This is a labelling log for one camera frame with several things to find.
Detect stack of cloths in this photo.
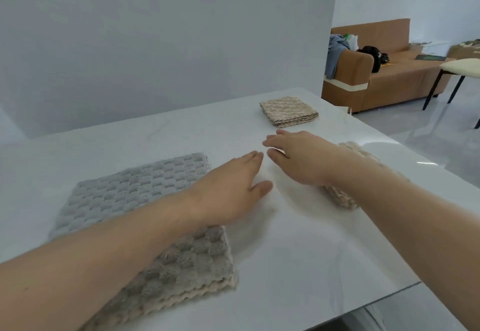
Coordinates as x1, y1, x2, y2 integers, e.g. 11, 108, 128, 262
48, 152, 239, 331

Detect person's right forearm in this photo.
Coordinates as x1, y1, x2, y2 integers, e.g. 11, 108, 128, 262
326, 156, 480, 331

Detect blue grey clothing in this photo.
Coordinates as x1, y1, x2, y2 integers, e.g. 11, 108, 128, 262
324, 34, 352, 80

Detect cream chair with black legs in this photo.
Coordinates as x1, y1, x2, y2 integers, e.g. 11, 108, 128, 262
422, 58, 480, 130

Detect beige waffle towel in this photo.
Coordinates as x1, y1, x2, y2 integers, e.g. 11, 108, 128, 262
324, 141, 410, 211
259, 96, 320, 128

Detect person's left hand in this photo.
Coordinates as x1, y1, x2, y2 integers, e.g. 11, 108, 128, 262
187, 150, 274, 227

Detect black bag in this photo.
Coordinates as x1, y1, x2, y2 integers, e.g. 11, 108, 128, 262
356, 45, 390, 74

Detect brown sofa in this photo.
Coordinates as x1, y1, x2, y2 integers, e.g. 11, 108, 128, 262
321, 18, 457, 114

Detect white marble table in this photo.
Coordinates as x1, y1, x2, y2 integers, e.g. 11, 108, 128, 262
0, 86, 480, 331

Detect white box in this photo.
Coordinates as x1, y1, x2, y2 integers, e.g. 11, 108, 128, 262
408, 41, 451, 56

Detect white shopping bag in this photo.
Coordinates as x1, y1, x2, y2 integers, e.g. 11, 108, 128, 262
343, 33, 360, 52

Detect cardboard box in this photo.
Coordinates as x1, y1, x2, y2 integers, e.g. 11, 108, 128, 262
448, 38, 480, 60

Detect person's left forearm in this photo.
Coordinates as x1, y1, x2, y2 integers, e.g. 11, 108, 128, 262
0, 188, 211, 331

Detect person's right hand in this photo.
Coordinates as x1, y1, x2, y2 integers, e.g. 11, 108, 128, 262
262, 128, 353, 187

